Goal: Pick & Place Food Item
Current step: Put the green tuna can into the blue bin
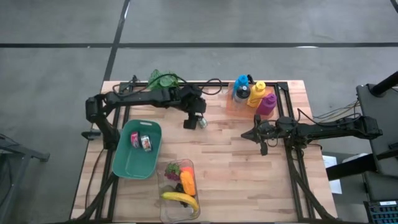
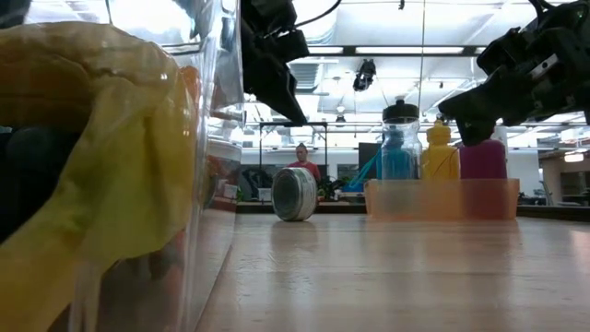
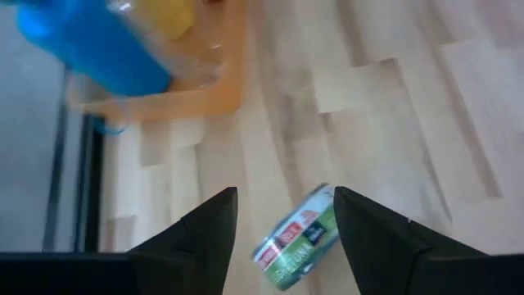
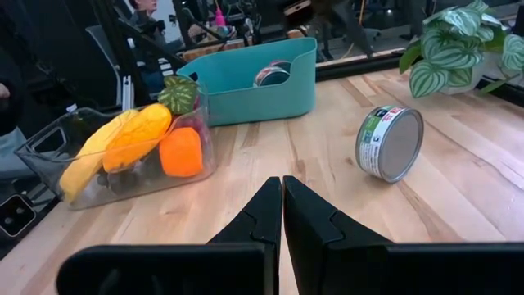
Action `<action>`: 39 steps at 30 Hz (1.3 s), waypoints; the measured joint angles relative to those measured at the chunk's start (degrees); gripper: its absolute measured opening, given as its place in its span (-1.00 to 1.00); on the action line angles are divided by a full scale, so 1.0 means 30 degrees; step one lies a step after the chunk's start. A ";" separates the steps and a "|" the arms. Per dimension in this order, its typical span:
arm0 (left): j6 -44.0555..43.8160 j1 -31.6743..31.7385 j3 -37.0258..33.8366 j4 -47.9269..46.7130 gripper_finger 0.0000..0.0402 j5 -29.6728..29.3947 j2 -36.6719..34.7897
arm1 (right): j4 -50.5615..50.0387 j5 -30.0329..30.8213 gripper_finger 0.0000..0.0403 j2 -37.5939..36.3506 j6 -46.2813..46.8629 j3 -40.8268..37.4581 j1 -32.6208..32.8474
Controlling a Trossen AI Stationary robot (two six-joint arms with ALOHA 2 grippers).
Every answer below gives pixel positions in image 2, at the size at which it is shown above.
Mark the clear plastic container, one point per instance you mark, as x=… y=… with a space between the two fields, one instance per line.
x=216 y=69

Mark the black office chair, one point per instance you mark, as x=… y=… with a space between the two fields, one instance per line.
x=256 y=184

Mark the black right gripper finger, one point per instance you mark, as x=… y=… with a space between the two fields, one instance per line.
x=475 y=115

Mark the yellow squeeze bottle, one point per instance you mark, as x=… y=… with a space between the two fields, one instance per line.
x=440 y=157

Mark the yellow banana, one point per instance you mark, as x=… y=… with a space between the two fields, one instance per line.
x=129 y=184

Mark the black overhead camera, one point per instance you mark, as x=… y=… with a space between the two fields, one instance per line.
x=364 y=76

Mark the silver ventilation duct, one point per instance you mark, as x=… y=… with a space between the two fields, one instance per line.
x=318 y=27

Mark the black monitor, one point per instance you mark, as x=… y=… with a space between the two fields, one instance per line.
x=369 y=159

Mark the orange translucent bin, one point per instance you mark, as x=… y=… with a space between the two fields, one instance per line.
x=438 y=200

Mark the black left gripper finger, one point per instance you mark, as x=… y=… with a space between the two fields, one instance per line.
x=272 y=78

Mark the purple squeeze bottle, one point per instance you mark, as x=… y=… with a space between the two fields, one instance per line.
x=484 y=159

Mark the blue squeeze bottle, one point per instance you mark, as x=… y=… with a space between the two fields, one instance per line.
x=396 y=161

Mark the person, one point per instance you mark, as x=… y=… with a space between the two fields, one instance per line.
x=304 y=161

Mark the tuna can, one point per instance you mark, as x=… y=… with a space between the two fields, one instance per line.
x=295 y=193

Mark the black metal rack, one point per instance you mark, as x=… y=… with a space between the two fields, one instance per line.
x=292 y=123

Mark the clear bottle black lid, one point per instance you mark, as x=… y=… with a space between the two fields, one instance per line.
x=401 y=113

